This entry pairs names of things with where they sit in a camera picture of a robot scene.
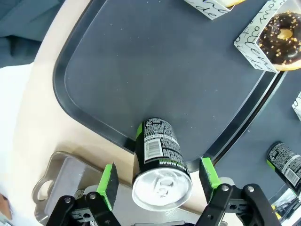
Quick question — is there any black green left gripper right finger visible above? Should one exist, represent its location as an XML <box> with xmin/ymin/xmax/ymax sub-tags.
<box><xmin>198</xmin><ymin>157</ymin><xmax>283</xmax><ymax>226</ymax></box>

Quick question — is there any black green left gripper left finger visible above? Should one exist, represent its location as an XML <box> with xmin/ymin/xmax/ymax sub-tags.
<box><xmin>46</xmin><ymin>161</ymin><xmax>119</xmax><ymax>226</ymax></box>

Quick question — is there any black Pepsi zero can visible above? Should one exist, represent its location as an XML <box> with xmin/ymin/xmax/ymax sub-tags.
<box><xmin>266</xmin><ymin>141</ymin><xmax>301</xmax><ymax>196</ymax></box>
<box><xmin>131</xmin><ymin>117</ymin><xmax>194</xmax><ymax>211</ymax></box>

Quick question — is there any chocolate nut donut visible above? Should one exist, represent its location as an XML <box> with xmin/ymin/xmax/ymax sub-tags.
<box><xmin>258</xmin><ymin>11</ymin><xmax>301</xmax><ymax>72</ymax></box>

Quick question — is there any white printed paper box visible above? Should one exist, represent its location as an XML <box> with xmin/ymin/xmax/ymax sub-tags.
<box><xmin>292</xmin><ymin>91</ymin><xmax>301</xmax><ymax>119</ymax></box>
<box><xmin>183</xmin><ymin>0</ymin><xmax>236</xmax><ymax>21</ymax></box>

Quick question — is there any black plastic tray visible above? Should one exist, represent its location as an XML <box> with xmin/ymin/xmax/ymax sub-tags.
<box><xmin>212</xmin><ymin>70</ymin><xmax>301</xmax><ymax>206</ymax></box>
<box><xmin>52</xmin><ymin>0</ymin><xmax>287</xmax><ymax>174</ymax></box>

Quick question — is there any person in dark blazer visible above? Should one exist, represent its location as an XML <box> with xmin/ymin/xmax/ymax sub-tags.
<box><xmin>0</xmin><ymin>0</ymin><xmax>92</xmax><ymax>69</ymax></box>

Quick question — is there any grey metal base plate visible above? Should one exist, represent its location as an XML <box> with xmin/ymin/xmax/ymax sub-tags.
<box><xmin>31</xmin><ymin>150</ymin><xmax>134</xmax><ymax>226</ymax></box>

